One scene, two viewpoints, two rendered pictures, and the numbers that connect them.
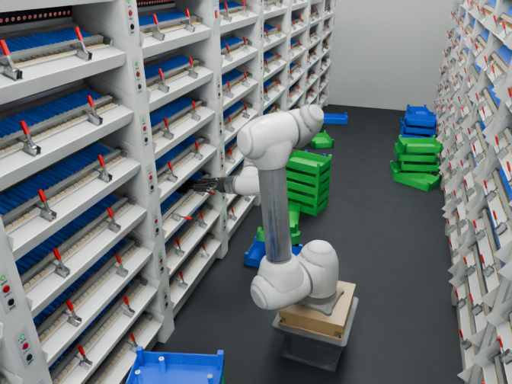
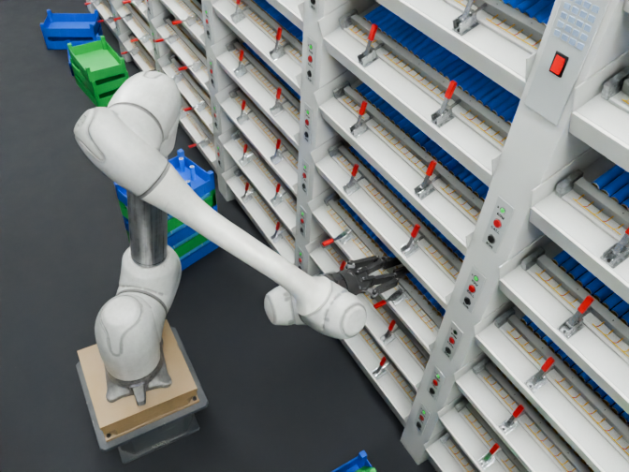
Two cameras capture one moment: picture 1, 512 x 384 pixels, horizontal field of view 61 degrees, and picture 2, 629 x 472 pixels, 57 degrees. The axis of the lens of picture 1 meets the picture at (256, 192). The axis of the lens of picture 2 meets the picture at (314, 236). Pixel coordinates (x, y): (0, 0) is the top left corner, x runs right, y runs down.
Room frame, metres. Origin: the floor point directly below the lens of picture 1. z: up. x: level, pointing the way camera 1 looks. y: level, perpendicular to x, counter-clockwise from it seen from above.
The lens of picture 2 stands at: (2.41, -0.67, 1.79)
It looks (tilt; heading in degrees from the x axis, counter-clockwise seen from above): 46 degrees down; 127
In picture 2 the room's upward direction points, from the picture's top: 4 degrees clockwise
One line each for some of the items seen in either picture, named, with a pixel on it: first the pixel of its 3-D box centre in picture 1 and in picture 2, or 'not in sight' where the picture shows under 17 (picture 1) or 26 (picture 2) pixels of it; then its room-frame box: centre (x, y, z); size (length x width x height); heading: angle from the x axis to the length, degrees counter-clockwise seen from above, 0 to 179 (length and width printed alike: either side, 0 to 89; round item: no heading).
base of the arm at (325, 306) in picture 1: (319, 289); (135, 368); (1.50, -0.28, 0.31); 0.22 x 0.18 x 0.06; 150
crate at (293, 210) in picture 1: (283, 216); not in sight; (2.59, -0.19, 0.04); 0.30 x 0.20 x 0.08; 172
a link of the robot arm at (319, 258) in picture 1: (317, 267); (128, 331); (1.48, -0.26, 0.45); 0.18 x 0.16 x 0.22; 124
